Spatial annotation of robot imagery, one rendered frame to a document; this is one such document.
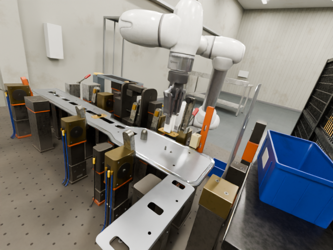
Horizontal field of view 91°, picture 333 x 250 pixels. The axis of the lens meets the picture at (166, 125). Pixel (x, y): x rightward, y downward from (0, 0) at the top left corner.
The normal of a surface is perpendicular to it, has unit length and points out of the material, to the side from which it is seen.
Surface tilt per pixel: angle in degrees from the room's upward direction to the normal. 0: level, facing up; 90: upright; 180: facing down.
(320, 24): 90
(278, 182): 90
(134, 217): 0
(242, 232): 0
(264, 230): 0
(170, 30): 93
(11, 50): 90
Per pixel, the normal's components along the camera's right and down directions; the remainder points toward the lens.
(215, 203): -0.56, 0.23
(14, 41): 0.77, 0.35
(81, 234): 0.16, -0.91
